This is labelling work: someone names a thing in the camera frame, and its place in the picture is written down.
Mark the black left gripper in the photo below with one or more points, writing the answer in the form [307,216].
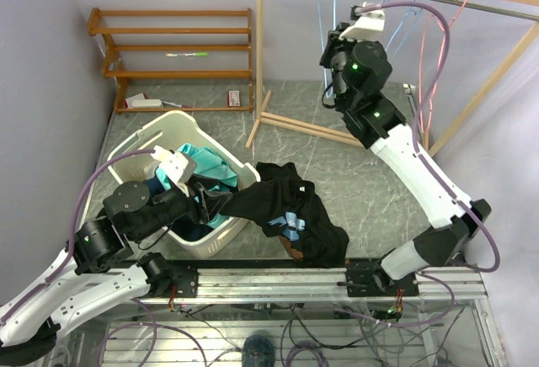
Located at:
[203,210]

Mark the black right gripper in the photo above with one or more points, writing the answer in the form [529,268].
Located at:
[334,42]

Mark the teal t shirt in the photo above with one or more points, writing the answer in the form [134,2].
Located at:
[210,165]

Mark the black t shirt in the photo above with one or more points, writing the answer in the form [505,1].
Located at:
[288,207]

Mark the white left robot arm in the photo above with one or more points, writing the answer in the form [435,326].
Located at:
[47,312]

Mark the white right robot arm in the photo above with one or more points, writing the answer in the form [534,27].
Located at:
[359,69]

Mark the navy blue garment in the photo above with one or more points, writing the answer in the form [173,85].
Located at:
[184,227]

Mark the cream plastic laundry basket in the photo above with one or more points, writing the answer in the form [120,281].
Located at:
[172,130]

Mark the red white small box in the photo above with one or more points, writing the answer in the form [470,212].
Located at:
[233,99]

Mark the pink white pen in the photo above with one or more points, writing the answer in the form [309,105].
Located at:
[178,106]

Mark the green white pen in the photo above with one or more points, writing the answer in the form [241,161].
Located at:
[187,54]

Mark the brown wooden shoe rack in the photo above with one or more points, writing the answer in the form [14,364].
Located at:
[113,66]

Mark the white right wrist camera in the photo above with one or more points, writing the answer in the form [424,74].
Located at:
[365,26]

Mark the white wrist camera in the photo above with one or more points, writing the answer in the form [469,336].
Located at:
[174,169]
[365,26]

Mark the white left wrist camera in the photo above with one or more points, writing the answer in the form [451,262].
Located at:
[174,169]

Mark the empty blue wire hanger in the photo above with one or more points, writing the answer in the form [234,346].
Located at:
[403,21]

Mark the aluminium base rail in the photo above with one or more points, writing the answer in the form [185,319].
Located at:
[211,282]

